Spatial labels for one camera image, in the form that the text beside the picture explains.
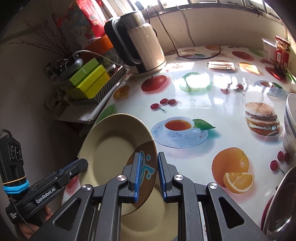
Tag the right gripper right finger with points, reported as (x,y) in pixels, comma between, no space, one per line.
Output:
(205,212)

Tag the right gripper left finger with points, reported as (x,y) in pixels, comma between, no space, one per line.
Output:
(94,213)

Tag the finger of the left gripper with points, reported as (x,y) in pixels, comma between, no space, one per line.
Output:
(72,170)

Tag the beige plate brown patch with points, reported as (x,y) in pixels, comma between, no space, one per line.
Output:
(111,145)

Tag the steel bowl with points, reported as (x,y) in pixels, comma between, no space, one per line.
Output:
(280,217)

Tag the white bowl blue stripe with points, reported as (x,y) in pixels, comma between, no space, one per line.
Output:
(289,123)

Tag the person's left hand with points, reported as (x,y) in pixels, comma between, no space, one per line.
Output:
(25,231)

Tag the blue wrist band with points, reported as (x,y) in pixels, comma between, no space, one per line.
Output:
(16,189)

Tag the beige plate bottom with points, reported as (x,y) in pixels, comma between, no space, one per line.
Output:
(155,220)

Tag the yellow cardboard box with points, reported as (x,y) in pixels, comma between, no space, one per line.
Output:
(90,85)

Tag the striped storage tray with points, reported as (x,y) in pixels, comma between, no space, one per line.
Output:
(121,72)

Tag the green cardboard box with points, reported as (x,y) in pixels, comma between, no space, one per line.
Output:
(84,71)

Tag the fruit print tablecloth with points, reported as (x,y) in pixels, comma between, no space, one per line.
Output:
(215,126)

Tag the orange box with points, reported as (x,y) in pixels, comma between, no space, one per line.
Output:
(99,45)

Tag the white electric kettle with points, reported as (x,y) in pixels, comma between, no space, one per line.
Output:
(136,43)

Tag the red packaging bag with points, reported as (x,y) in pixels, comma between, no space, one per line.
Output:
(86,19)

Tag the red-labelled glass jar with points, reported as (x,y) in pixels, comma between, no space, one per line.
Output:
(282,55)

